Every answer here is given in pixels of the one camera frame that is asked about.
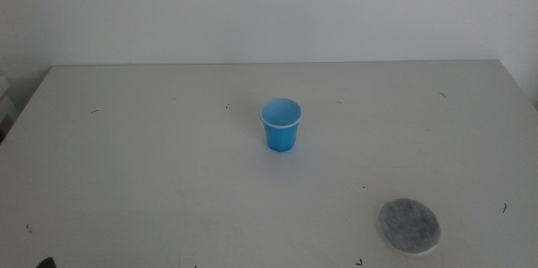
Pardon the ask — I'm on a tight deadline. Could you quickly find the blue plastic cup white rim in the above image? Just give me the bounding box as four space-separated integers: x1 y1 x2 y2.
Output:
259 97 303 154

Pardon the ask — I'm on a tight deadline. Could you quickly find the round grey felt cup mat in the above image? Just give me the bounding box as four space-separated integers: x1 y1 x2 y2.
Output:
377 197 442 256

